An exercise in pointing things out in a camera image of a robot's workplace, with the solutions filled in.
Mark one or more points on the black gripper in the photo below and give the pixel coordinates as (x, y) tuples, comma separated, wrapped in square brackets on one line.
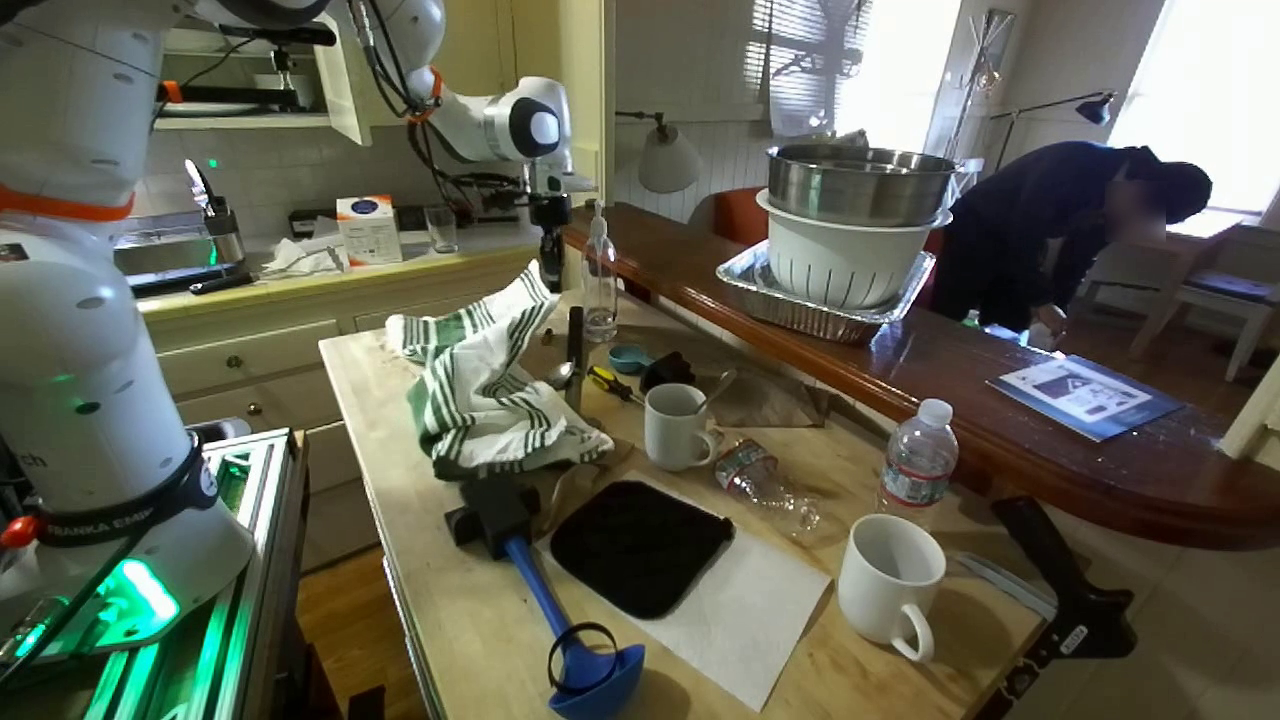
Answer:
[(549, 213)]

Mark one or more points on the white and green striped towel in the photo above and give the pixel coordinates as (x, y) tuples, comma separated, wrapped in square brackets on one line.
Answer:
[(477, 414)]

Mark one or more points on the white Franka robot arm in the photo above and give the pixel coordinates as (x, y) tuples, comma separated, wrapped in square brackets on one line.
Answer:
[(129, 523)]

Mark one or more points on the white mug near towel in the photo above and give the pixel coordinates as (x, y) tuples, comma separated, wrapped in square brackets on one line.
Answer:
[(678, 426)]

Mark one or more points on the white desk lamp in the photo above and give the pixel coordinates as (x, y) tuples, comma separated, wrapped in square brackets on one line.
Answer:
[(665, 158)]

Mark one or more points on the blue measuring cup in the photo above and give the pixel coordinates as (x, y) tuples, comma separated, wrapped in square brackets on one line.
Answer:
[(629, 359)]

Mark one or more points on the yellow black screwdriver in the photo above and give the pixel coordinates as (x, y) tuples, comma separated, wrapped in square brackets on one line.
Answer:
[(615, 384)]

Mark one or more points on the small black cloth piece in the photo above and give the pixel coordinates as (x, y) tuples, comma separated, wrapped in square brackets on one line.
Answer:
[(665, 369)]

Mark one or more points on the aluminium foil tray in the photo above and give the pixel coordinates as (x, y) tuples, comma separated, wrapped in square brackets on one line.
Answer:
[(757, 294)]

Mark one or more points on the white plastic colander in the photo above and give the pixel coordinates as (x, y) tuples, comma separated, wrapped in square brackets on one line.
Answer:
[(835, 262)]

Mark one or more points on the stainless steel mixing bowl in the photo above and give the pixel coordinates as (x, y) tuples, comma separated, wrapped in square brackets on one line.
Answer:
[(858, 187)]

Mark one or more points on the crumpled clear plastic bag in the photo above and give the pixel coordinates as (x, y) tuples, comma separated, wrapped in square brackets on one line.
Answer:
[(753, 476)]

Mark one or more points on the black square pot holder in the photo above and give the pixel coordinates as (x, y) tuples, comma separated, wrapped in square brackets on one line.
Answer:
[(642, 547)]

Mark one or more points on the clear plastic water bottle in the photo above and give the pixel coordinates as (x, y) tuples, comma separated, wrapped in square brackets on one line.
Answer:
[(921, 452)]

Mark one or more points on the white paper sheet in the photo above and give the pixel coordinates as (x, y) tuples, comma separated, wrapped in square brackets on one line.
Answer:
[(726, 644)]

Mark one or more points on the person in dark clothes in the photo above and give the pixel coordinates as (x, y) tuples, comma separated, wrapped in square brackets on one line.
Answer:
[(1023, 238)]

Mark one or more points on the white mug far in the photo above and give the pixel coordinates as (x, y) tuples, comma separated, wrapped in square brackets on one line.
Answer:
[(889, 582)]

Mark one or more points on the blue framed booklet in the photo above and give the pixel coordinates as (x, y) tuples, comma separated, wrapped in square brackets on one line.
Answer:
[(1083, 397)]

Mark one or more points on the white chair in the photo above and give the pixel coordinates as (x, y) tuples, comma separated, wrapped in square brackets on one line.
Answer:
[(1229, 274)]

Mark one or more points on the black handled metal ladle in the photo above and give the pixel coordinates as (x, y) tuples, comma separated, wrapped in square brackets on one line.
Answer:
[(575, 366)]

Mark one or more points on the blue handled brush tool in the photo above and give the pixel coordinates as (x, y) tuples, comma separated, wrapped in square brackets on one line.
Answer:
[(587, 664)]

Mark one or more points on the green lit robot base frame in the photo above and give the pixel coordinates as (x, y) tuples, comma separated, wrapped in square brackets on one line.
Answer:
[(134, 657)]

